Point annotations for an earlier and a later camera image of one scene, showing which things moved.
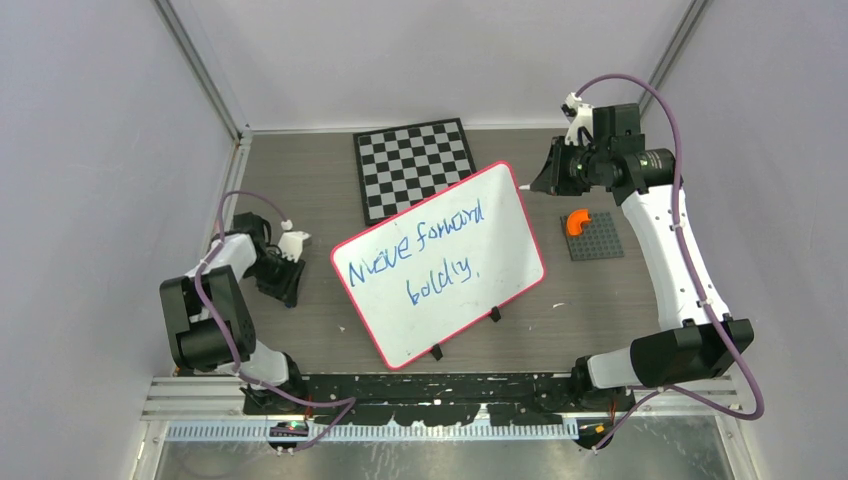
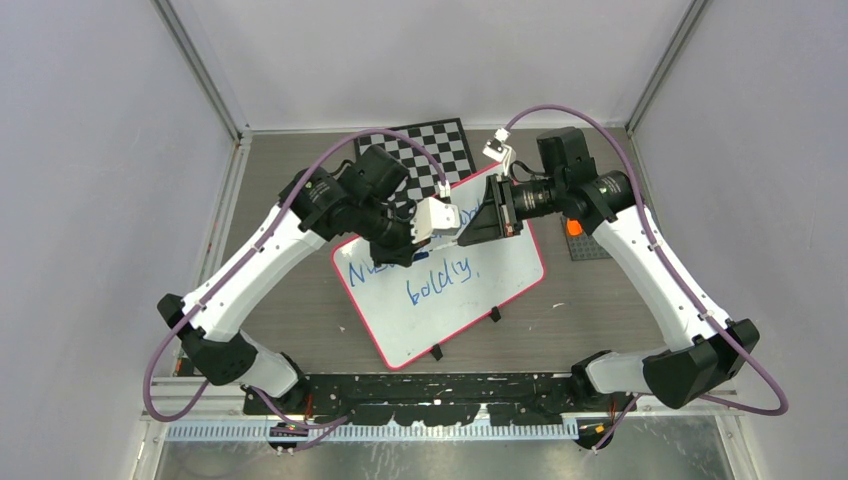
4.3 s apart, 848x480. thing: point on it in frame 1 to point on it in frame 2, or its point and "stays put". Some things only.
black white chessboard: (400, 167) stays put
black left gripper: (286, 290) to (403, 252)
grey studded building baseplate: (599, 239) stays put
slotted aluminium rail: (385, 431) stays put
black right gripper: (553, 179) to (496, 213)
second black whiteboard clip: (436, 352) stays put
